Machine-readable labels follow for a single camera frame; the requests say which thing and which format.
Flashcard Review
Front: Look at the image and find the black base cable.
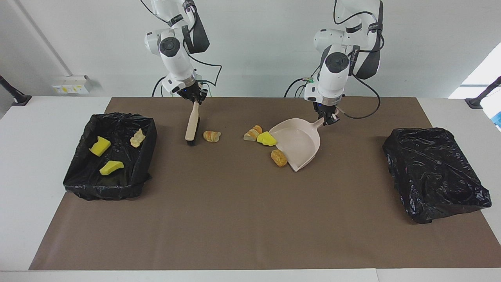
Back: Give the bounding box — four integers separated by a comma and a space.
283, 77, 317, 98
152, 76, 169, 98

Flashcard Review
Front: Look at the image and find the brown table mat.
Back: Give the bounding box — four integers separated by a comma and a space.
29, 97, 501, 271

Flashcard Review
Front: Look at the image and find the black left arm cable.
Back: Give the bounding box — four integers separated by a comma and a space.
333, 0, 385, 120

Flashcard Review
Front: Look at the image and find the black left base cable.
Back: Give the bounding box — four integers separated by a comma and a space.
283, 77, 317, 98

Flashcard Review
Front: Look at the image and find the brown oval bread roll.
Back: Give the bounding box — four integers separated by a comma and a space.
270, 149, 288, 168

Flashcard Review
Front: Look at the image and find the small yellow sponge piece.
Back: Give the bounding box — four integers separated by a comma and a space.
99, 160, 125, 176

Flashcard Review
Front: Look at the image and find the pale striped croissant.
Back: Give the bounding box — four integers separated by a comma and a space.
130, 128, 146, 148

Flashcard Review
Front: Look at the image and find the black stand foot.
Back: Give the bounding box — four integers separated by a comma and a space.
465, 76, 501, 109
0, 75, 32, 106

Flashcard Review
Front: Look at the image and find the white wall socket box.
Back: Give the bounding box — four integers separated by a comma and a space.
52, 75, 93, 95

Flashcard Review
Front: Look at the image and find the large notched yellow sponge piece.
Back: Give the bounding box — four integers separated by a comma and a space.
89, 136, 112, 157

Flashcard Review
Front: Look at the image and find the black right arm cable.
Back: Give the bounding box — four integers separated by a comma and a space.
140, 0, 223, 98

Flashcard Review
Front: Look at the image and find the black right base cable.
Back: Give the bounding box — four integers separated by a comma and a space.
152, 76, 169, 98

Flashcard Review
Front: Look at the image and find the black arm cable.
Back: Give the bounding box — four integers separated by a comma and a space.
333, 0, 385, 120
140, 0, 223, 98

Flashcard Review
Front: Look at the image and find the white wall cable duct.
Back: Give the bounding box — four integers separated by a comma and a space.
16, 0, 73, 77

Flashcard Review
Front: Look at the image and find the pale pink plastic dustpan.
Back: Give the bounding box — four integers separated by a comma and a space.
269, 117, 326, 172

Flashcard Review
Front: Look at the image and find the rounded yellow sponge piece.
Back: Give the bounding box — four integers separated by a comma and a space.
256, 131, 278, 147

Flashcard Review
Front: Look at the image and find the black bag lined bin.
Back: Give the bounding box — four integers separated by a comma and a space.
382, 127, 492, 224
63, 112, 158, 201

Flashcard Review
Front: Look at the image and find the orange striped croissant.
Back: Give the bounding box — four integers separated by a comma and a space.
243, 125, 263, 142

